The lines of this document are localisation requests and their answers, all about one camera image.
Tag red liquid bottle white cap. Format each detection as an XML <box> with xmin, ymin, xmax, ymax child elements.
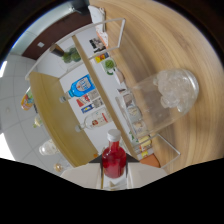
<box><xmin>101</xmin><ymin>128</ymin><xmax>128</xmax><ymax>181</ymax></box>

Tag two-tier wooden shelf rack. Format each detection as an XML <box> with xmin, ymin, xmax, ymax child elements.
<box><xmin>24</xmin><ymin>17</ymin><xmax>182</xmax><ymax>169</ymax></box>

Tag orange storage box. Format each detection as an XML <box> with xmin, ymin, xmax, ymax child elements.
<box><xmin>139</xmin><ymin>155</ymin><xmax>162</xmax><ymax>168</ymax></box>

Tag blue wall poster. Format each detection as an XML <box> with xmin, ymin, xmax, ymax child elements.
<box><xmin>81</xmin><ymin>104</ymin><xmax>95</xmax><ymax>114</ymax></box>

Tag red wall poster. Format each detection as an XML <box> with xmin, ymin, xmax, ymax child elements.
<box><xmin>77</xmin><ymin>96</ymin><xmax>90</xmax><ymax>108</ymax></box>

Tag glass jar of limes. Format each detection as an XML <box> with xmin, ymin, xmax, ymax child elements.
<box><xmin>61</xmin><ymin>46</ymin><xmax>83</xmax><ymax>64</ymax></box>

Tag white printed paper sheet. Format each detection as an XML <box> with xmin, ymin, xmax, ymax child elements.
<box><xmin>88</xmin><ymin>4</ymin><xmax>108</xmax><ymax>26</ymax></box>

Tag clear bottle red label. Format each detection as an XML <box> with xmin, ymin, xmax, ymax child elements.
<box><xmin>74</xmin><ymin>107</ymin><xmax>113</xmax><ymax>133</ymax></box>

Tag green mug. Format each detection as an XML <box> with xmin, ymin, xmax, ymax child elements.
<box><xmin>101</xmin><ymin>58</ymin><xmax>117</xmax><ymax>76</ymax></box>

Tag clear glass with ice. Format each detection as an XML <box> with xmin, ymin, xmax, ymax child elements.
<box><xmin>115</xmin><ymin>68</ymin><xmax>200</xmax><ymax>138</ymax></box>

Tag clear bottle green cap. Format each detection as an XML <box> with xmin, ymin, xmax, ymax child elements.
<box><xmin>32</xmin><ymin>113</ymin><xmax>44</xmax><ymax>129</ymax></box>

